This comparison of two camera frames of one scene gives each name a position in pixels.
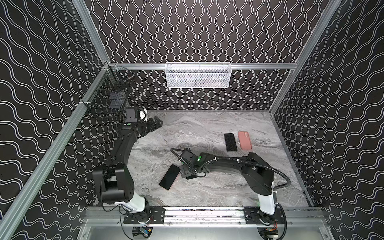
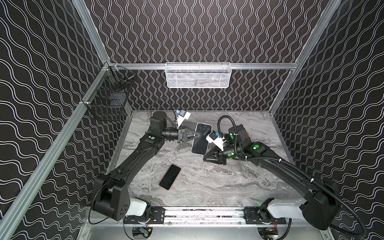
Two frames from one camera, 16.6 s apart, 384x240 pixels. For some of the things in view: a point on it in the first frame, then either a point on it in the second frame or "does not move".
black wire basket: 110,94 does not move
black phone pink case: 169,177 does not move
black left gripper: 152,124 → 181,134
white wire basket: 198,75 does not move
